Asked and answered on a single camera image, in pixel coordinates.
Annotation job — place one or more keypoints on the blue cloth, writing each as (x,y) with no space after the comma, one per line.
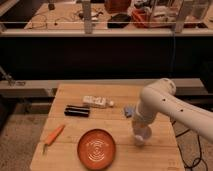
(129,111)

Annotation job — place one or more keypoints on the black bowl on bench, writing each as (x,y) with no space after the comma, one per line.
(119,20)

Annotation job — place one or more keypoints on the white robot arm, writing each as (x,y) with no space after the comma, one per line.
(159,97)

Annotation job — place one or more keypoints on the white plastic bottle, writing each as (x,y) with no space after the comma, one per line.
(97,102)

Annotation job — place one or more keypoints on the black rectangular case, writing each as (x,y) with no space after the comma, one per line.
(77,111)

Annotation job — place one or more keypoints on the white post left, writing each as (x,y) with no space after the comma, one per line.
(86,6)

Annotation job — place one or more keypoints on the orange ceramic plate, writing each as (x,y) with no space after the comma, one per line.
(96,149)

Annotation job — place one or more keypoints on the orange container on bench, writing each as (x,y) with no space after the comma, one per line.
(115,6)

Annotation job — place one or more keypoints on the white ceramic cup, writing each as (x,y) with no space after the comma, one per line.
(140,139)

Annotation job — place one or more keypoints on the white post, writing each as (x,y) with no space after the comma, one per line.
(184,11)
(86,6)

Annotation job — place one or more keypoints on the wooden table board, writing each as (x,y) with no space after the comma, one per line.
(160,153)

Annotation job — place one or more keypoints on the white post right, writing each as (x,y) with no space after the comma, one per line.
(184,11)

